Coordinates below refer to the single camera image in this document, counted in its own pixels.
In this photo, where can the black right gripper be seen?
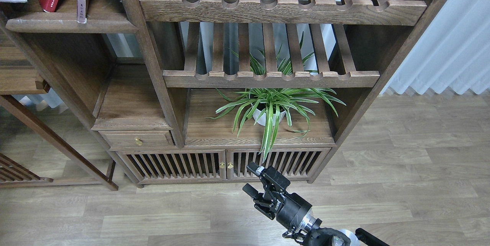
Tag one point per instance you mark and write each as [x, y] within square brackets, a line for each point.
[290, 210]

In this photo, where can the brass drawer knob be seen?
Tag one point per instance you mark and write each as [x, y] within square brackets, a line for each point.
[138, 141]

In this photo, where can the green spider plant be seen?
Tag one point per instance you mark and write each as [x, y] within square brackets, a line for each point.
[287, 98]

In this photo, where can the white pleated curtain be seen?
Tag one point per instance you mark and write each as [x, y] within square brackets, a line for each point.
[452, 54]

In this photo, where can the wooden side rack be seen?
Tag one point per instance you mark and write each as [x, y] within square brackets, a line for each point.
[18, 77]

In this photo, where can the dark wooden bookshelf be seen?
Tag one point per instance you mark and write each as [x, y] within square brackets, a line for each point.
[150, 69]

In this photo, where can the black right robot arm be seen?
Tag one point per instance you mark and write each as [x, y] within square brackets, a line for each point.
[319, 236]

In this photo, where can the white plant pot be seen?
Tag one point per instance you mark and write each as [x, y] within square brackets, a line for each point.
[260, 115]

